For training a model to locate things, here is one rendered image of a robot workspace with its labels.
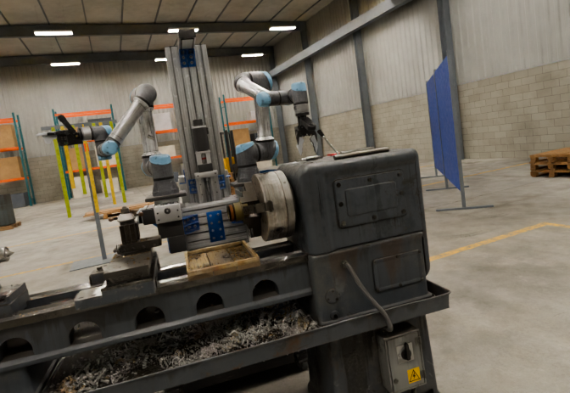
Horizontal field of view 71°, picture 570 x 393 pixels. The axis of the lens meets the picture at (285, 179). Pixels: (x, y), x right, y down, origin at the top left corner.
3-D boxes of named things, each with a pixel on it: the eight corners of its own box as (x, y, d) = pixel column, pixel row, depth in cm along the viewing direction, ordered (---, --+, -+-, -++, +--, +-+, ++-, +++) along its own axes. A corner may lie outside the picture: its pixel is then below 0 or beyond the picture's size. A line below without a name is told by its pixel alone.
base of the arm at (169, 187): (153, 194, 238) (150, 178, 237) (179, 190, 242) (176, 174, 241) (152, 197, 224) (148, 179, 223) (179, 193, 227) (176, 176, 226)
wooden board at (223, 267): (245, 247, 203) (244, 239, 203) (260, 266, 169) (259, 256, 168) (185, 260, 195) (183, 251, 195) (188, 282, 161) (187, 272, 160)
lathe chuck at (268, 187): (272, 227, 206) (265, 166, 200) (291, 247, 176) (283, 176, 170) (255, 230, 204) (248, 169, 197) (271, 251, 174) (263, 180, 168)
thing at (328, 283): (397, 357, 240) (380, 216, 232) (450, 404, 194) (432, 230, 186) (303, 387, 224) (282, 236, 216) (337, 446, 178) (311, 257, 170)
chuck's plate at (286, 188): (279, 225, 207) (272, 165, 201) (298, 245, 177) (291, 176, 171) (272, 227, 206) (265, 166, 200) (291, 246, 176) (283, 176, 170)
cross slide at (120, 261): (154, 251, 196) (153, 242, 196) (150, 276, 155) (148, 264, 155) (118, 258, 192) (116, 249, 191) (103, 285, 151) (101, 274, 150)
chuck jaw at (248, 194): (263, 204, 190) (257, 183, 196) (264, 198, 186) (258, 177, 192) (240, 208, 187) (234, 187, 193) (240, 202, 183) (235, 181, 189)
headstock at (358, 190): (380, 216, 232) (372, 148, 228) (432, 230, 186) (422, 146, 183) (282, 236, 216) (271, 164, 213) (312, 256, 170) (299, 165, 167)
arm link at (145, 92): (165, 89, 228) (116, 160, 212) (159, 92, 237) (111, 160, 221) (148, 75, 222) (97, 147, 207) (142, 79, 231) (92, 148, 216)
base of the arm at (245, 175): (235, 182, 250) (233, 165, 249) (259, 177, 254) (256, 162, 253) (239, 182, 236) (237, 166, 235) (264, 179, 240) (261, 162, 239)
